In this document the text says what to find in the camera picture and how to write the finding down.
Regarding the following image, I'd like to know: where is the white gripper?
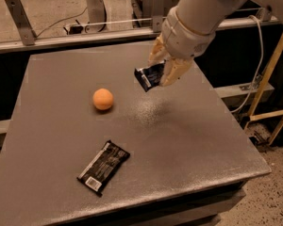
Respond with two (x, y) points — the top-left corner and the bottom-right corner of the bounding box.
(148, 7), (215, 87)

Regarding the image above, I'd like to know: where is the blue rxbar blueberry wrapper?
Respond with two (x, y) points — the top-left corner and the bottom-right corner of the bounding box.
(134, 63), (164, 92)

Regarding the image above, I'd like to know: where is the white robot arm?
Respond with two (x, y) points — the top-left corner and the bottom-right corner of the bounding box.
(148, 0), (283, 87)

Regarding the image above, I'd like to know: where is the grey cabinet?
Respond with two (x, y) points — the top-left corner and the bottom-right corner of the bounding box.
(131, 0), (188, 25)

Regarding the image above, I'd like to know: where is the orange fruit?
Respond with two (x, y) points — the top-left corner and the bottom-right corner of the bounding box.
(92, 89), (113, 110)

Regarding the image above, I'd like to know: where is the black snack bar wrapper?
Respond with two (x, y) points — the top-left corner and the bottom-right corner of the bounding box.
(77, 140), (130, 197)

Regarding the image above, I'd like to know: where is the middle metal rail bracket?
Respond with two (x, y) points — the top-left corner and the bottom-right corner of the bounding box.
(152, 0), (164, 33)

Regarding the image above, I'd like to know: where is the metal rail bracket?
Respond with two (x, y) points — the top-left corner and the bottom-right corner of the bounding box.
(5, 0), (37, 46)
(257, 8), (272, 22)
(152, 0), (164, 33)

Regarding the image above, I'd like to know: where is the white pedestal column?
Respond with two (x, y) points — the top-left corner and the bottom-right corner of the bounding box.
(86, 0), (107, 32)

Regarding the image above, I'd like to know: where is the white cable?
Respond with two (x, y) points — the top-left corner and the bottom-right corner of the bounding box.
(230, 15), (266, 115)

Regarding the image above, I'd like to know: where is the horizontal metal rail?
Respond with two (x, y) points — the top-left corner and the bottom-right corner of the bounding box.
(0, 16), (282, 55)

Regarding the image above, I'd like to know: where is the yellow wooden frame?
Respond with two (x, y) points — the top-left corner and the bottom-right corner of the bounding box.
(245, 26), (283, 147)

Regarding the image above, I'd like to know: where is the right metal rail bracket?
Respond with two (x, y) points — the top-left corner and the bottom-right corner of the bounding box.
(257, 8), (272, 22)

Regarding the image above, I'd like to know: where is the left metal rail bracket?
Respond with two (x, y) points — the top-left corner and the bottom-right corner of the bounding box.
(5, 0), (37, 46)

